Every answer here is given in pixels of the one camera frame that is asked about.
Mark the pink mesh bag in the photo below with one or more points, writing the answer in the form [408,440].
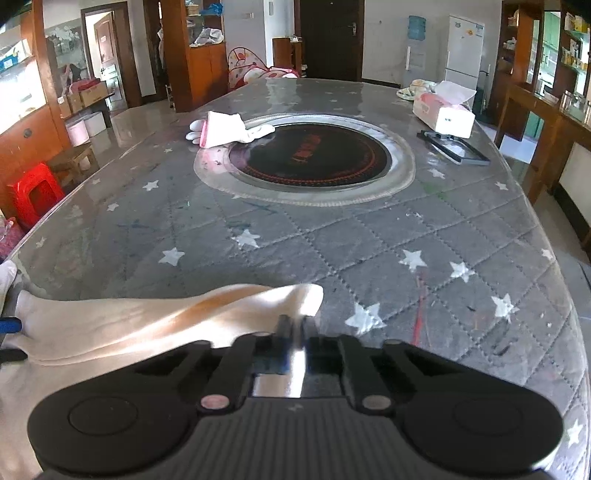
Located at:
[9,237]

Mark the red plastic stool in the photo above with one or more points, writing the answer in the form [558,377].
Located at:
[32,180]

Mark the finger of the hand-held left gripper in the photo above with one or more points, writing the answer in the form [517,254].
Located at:
[9,325]
[11,356]

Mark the white water dispenser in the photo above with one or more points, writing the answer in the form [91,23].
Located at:
[414,62]

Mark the pink white tissue pack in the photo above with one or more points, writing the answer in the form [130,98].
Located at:
[443,120]

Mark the tall wooden shelf cabinet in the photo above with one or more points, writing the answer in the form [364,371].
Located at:
[207,74]

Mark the grey star quilted tablecloth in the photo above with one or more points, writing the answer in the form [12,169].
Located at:
[346,258]

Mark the white glove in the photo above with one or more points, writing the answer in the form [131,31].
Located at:
[221,129]

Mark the pink storage bin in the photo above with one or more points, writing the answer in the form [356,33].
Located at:
[77,134]

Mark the wooden room divider shelf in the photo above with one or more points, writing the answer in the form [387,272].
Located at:
[521,41]

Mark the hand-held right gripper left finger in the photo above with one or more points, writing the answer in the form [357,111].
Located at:
[282,341]

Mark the hanging dark coats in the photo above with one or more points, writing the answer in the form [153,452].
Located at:
[162,55]

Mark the pink children's play tent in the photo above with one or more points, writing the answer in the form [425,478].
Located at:
[242,64]

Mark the white flower wall picture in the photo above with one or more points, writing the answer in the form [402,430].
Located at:
[64,46]

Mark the white plastic bag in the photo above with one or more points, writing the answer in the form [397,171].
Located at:
[207,37]

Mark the low wooden stool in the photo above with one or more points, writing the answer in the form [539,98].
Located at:
[69,157]

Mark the large cardboard box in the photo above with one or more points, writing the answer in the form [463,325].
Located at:
[94,96]

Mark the wooden sideboard table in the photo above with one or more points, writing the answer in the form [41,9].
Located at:
[549,115]

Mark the black rectangular frame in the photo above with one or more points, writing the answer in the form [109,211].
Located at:
[436,145]

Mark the light wooden interior door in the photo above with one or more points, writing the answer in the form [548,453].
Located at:
[104,46]

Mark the crumpled patterned cloth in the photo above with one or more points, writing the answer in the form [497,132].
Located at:
[415,90]

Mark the small wooden cabinet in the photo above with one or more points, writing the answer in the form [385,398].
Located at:
[281,55]

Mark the white storage bin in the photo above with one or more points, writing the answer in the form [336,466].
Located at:
[95,124]

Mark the small cardboard box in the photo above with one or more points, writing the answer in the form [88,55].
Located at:
[75,105]

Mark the white refrigerator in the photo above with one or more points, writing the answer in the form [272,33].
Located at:
[464,50]

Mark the dark wooden entrance door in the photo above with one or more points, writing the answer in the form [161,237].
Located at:
[330,41]

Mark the cream garment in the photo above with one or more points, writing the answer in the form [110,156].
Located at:
[138,318]

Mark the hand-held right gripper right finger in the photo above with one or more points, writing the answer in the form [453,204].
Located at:
[309,341]

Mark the round black induction cooktop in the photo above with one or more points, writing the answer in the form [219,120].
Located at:
[309,157]

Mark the blue water bottle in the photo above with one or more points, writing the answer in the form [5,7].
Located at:
[417,28]

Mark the glass jar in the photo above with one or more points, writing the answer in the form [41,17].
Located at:
[565,100]
[587,110]
[577,105]

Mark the blue plastic bag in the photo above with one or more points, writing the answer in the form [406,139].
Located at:
[212,10]

